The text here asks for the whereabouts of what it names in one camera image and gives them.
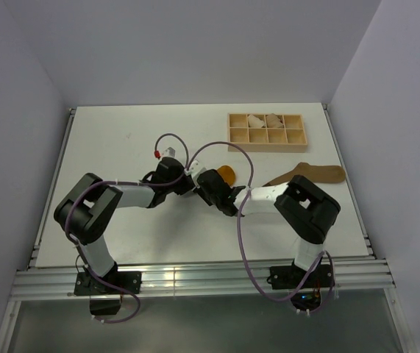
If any yellow sock with brown cuff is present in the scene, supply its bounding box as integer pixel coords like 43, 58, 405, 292
216, 165, 236, 186

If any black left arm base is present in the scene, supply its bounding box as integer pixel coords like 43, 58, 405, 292
73, 271, 142, 321

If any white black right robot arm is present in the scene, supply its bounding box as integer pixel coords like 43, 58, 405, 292
196, 169, 341, 287

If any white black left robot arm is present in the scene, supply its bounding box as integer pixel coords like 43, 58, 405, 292
54, 157, 195, 293

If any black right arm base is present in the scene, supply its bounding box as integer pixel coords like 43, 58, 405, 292
266, 264, 335, 313

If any wooden compartment tray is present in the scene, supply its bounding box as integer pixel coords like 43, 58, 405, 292
227, 113, 308, 153

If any rolled cream sock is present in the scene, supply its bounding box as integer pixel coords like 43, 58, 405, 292
247, 114, 265, 129

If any rolled beige sock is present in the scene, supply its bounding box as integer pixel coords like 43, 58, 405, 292
266, 113, 284, 129

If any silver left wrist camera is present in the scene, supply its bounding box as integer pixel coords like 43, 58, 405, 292
161, 147, 176, 159

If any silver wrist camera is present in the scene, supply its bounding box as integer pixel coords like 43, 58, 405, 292
185, 160, 206, 179
161, 147, 176, 159

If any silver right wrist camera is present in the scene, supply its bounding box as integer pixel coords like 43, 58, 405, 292
185, 160, 206, 179

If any aluminium rail frame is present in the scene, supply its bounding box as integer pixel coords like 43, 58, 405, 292
0, 104, 405, 353

